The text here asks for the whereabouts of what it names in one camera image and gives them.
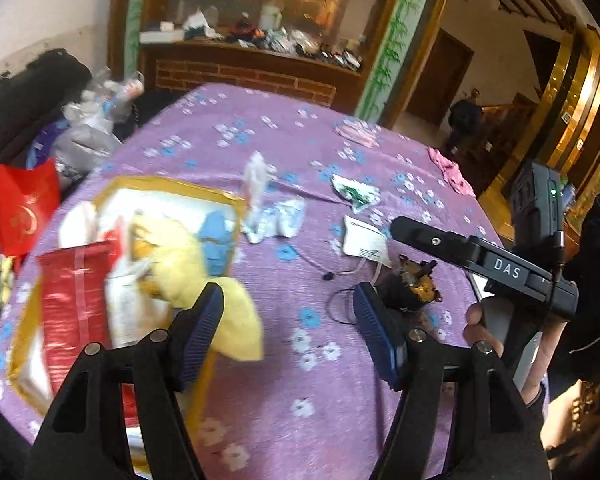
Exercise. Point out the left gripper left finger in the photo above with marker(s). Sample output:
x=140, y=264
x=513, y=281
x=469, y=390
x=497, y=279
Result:
x=83, y=434

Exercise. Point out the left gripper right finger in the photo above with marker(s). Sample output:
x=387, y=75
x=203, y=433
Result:
x=493, y=435

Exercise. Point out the red snack pouch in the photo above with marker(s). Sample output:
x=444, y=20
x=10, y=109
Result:
x=74, y=306

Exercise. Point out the green white sachet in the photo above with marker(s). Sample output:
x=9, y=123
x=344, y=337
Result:
x=359, y=195

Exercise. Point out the yellow cloth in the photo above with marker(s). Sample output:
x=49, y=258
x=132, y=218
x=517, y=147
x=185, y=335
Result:
x=179, y=272

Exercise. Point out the lemon print tissue pack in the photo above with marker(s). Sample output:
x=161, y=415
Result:
x=282, y=219

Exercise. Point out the blue soft toy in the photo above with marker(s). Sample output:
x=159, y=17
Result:
x=217, y=243

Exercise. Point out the white red text packet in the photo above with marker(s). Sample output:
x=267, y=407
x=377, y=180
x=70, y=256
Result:
x=255, y=180

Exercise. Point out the person's right hand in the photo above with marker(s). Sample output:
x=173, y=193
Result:
x=475, y=331

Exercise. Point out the black battery pack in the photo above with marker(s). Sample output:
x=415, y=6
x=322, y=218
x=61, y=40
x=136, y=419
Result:
x=536, y=205

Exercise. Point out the pink cloth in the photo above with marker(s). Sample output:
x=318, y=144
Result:
x=451, y=173

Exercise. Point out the purple floral tablecloth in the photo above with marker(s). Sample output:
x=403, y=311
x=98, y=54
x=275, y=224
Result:
x=313, y=408

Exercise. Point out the white paper envelope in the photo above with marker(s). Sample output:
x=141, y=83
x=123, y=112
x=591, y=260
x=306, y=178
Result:
x=364, y=241

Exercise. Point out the person in background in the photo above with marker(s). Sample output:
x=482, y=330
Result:
x=464, y=119

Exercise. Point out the yellow rimmed white box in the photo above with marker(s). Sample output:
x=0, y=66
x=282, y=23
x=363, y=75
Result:
x=137, y=305

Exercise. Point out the pink tissue pack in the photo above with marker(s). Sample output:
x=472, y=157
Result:
x=357, y=132

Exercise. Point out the red gift bag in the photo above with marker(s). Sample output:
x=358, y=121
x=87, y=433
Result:
x=28, y=199

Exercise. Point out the black sofa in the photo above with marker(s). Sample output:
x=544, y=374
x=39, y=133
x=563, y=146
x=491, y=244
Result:
x=33, y=99

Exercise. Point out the brick pattern wooden counter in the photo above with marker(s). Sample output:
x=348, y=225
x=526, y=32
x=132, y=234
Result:
x=187, y=65

